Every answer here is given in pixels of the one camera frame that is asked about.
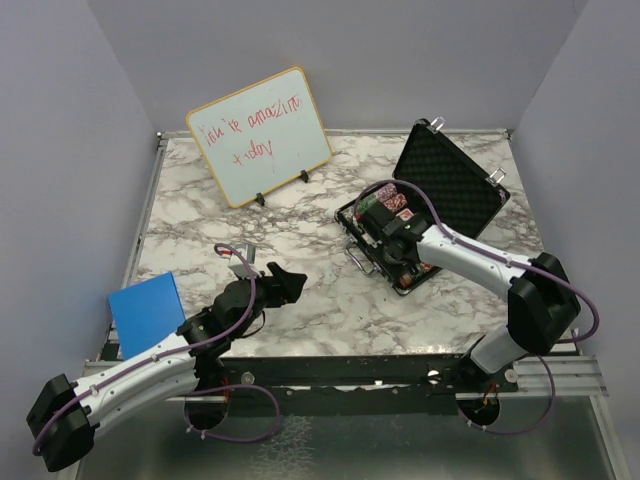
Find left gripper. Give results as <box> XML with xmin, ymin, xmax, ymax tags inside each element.
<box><xmin>232</xmin><ymin>262</ymin><xmax>306</xmax><ymax>340</ymax></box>

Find black poker chip case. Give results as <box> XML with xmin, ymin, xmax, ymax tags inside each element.
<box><xmin>334</xmin><ymin>117</ymin><xmax>510</xmax><ymax>296</ymax></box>

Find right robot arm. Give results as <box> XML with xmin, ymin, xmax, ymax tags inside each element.
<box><xmin>358</xmin><ymin>204</ymin><xmax>581</xmax><ymax>391</ymax></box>

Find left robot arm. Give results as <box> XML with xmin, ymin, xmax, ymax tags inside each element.
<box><xmin>26</xmin><ymin>262</ymin><xmax>307</xmax><ymax>472</ymax></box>

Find red playing card deck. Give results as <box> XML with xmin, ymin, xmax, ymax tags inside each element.
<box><xmin>396</xmin><ymin>208</ymin><xmax>414</xmax><ymax>221</ymax></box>

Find blue plastic box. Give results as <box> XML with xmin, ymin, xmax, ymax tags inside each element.
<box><xmin>108</xmin><ymin>272</ymin><xmax>185</xmax><ymax>360</ymax></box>

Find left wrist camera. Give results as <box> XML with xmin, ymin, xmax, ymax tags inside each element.
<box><xmin>227</xmin><ymin>243</ymin><xmax>258</xmax><ymax>278</ymax></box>

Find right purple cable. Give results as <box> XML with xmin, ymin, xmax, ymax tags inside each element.
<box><xmin>352</xmin><ymin>179</ymin><xmax>601</xmax><ymax>434</ymax></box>

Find purple cable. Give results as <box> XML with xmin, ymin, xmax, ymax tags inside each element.
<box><xmin>32</xmin><ymin>243</ymin><xmax>281</xmax><ymax>457</ymax></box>
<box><xmin>352</xmin><ymin>179</ymin><xmax>601</xmax><ymax>434</ymax></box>

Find white whiteboard yellow frame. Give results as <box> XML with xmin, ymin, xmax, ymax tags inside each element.
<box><xmin>186</xmin><ymin>67</ymin><xmax>333</xmax><ymax>208</ymax></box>

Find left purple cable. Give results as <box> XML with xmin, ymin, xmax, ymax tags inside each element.
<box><xmin>32</xmin><ymin>243</ymin><xmax>281</xmax><ymax>457</ymax></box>

